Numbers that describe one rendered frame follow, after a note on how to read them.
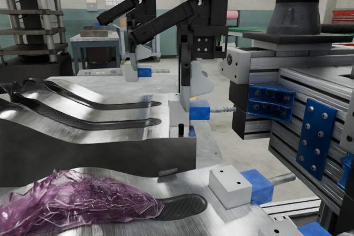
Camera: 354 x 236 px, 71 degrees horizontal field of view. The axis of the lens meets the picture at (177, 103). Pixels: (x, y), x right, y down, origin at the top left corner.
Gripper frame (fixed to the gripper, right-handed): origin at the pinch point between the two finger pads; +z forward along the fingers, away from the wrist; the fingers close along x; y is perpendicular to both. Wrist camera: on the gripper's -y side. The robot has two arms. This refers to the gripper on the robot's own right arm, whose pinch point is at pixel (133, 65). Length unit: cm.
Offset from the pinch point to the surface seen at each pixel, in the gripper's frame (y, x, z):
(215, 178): 15.6, -46.3, 7.1
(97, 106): -7.1, -17.5, 6.8
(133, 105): 1.3, -17.0, 6.7
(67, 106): -11.5, -24.0, 4.3
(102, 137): -2.0, -34.0, 6.6
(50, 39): -162, 321, 17
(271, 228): 19, -55, 7
